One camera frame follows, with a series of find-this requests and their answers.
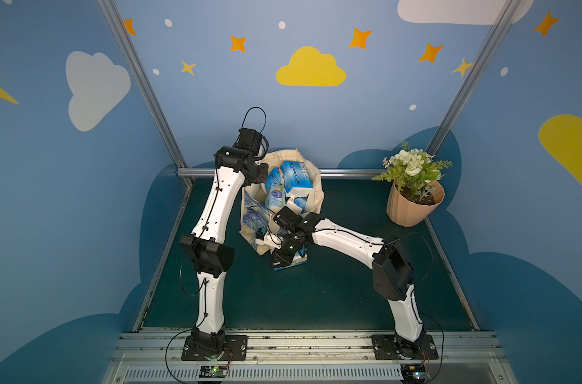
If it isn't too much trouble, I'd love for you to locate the floral tissue pack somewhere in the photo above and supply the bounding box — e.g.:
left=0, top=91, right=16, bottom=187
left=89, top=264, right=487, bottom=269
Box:
left=273, top=247, right=308, bottom=270

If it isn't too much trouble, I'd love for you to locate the light blue tissue box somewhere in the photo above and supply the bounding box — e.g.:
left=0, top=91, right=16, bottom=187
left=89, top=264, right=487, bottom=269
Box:
left=265, top=186, right=286, bottom=213

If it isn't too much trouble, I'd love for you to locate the cream canvas tote bag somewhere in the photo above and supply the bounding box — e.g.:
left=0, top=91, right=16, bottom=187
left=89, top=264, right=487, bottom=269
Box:
left=240, top=150, right=325, bottom=255

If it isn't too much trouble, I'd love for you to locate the blue tissue pack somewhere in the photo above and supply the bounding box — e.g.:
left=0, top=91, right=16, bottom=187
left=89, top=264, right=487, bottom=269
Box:
left=289, top=188, right=313, bottom=213
left=265, top=167, right=285, bottom=191
left=281, top=160, right=313, bottom=193

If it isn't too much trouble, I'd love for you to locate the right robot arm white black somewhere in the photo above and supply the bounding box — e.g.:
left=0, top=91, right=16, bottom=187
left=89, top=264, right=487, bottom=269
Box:
left=256, top=208, right=426, bottom=351

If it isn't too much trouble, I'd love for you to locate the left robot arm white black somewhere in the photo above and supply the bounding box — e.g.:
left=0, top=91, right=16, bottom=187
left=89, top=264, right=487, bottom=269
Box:
left=181, top=128, right=268, bottom=359

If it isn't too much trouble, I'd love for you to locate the left controller board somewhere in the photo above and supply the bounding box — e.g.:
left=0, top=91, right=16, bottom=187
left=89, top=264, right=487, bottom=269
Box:
left=198, top=366, right=229, bottom=380

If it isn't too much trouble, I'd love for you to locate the controller board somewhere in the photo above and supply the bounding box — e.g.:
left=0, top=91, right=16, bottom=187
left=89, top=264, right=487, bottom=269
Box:
left=400, top=365, right=430, bottom=384
left=198, top=366, right=229, bottom=380

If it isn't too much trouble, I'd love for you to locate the pink pot with flowers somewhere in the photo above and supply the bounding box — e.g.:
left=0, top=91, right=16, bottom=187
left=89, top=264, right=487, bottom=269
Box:
left=372, top=141, right=453, bottom=227

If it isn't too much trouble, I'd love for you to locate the right controller board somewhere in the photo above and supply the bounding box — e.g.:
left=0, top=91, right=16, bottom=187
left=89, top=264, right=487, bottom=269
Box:
left=400, top=365, right=430, bottom=384

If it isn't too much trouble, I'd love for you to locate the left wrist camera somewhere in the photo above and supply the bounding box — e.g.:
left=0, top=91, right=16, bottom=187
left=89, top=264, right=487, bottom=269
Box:
left=255, top=137, right=270, bottom=161

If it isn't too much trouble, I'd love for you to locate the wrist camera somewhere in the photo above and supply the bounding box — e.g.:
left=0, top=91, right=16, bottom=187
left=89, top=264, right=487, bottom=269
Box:
left=255, top=207, right=302, bottom=248
left=255, top=137, right=270, bottom=161

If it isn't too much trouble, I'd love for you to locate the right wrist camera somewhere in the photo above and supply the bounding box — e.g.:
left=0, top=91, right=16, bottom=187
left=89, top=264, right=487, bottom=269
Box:
left=255, top=207, right=302, bottom=248

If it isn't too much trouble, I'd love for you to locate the rear aluminium frame bar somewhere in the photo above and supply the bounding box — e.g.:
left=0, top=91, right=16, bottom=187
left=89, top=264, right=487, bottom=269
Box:
left=177, top=168, right=383, bottom=179

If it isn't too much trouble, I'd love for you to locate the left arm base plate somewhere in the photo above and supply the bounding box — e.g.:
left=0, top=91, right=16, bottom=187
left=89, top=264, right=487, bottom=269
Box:
left=182, top=334, right=249, bottom=362

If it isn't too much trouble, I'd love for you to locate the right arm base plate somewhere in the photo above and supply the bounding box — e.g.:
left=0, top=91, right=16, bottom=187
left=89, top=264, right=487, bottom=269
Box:
left=371, top=334, right=439, bottom=360

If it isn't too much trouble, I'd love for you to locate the aluminium front rail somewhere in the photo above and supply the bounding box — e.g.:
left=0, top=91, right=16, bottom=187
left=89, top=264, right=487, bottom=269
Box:
left=102, top=328, right=517, bottom=383

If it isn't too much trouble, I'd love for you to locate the left aluminium frame post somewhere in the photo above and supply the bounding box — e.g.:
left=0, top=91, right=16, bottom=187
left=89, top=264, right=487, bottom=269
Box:
left=97, top=0, right=186, bottom=171

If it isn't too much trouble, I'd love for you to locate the aluminium frame post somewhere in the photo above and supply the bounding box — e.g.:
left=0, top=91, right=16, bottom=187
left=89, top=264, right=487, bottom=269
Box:
left=425, top=0, right=522, bottom=155
left=97, top=0, right=186, bottom=171

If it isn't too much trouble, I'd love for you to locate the right aluminium frame post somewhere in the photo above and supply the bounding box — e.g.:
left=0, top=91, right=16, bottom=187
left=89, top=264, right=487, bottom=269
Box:
left=425, top=0, right=522, bottom=155

